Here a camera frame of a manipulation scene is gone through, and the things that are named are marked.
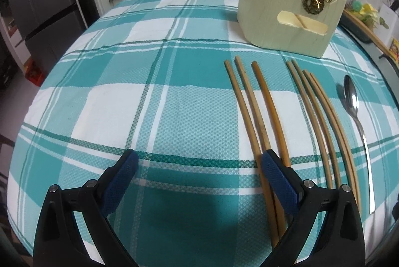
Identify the grey refrigerator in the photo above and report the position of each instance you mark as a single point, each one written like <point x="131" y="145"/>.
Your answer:
<point x="46" y="5"/>

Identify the cream utensil holder box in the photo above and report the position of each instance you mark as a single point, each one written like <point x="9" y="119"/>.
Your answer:
<point x="265" y="5"/>

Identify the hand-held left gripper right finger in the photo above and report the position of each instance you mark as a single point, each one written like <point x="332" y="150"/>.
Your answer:
<point x="277" y="179"/>

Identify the wooden cutting board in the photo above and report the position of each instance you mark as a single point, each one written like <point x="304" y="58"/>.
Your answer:
<point x="371" y="33"/>

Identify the red crate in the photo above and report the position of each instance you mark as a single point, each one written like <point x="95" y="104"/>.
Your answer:
<point x="36" y="73"/>

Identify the bag of colourful sponges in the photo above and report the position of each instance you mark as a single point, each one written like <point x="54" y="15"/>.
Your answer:
<point x="363" y="6"/>

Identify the yellow printed packet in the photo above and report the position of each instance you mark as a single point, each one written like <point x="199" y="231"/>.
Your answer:
<point x="395" y="50"/>

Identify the black tray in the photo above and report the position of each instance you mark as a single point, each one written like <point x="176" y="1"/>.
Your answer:
<point x="352" y="28"/>

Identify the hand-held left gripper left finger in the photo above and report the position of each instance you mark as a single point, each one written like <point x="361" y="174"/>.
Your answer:
<point x="123" y="179"/>

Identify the teal checked tablecloth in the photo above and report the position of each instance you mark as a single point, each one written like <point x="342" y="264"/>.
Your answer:
<point x="124" y="98"/>

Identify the white card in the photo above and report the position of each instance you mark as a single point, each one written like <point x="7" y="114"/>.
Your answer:
<point x="389" y="19"/>

